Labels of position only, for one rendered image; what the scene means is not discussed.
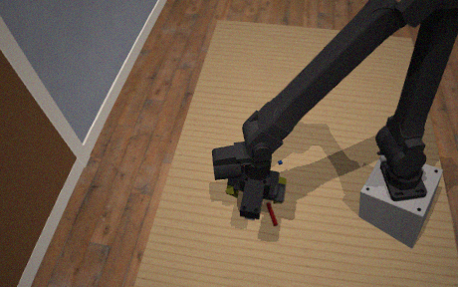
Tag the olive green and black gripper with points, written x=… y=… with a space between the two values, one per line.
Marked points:
x=233 y=185

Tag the red rod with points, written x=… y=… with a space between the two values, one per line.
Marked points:
x=272 y=214

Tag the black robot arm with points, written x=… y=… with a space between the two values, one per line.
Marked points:
x=400 y=140

